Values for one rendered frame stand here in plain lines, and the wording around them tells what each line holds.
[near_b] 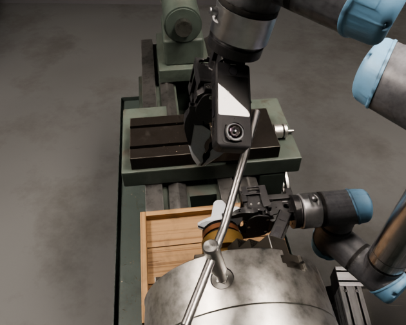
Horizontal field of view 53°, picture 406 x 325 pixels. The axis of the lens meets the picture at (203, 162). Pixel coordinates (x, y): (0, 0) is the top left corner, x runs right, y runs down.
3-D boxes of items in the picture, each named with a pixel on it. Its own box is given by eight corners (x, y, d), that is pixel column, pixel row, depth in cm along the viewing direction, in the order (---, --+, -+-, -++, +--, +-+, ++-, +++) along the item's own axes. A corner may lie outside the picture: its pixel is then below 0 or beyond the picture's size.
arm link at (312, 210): (318, 234, 86) (327, 210, 80) (298, 236, 86) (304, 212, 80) (308, 207, 91) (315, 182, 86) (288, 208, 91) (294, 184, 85)
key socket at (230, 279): (232, 300, 59) (229, 291, 57) (211, 295, 60) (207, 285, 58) (239, 280, 60) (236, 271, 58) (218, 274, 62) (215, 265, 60)
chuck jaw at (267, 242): (258, 307, 70) (305, 273, 63) (235, 302, 67) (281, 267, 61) (245, 251, 77) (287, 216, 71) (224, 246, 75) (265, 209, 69)
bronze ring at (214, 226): (253, 252, 73) (243, 213, 80) (202, 258, 73) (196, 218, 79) (250, 280, 80) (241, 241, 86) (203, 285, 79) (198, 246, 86)
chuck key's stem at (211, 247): (229, 296, 59) (215, 255, 51) (216, 292, 60) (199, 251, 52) (234, 282, 60) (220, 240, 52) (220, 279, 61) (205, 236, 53)
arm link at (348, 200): (367, 232, 88) (380, 207, 81) (318, 237, 87) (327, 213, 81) (354, 204, 93) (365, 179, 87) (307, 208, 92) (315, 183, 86)
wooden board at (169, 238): (301, 311, 93) (305, 303, 90) (143, 330, 90) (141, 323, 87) (270, 208, 114) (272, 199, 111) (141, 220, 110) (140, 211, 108)
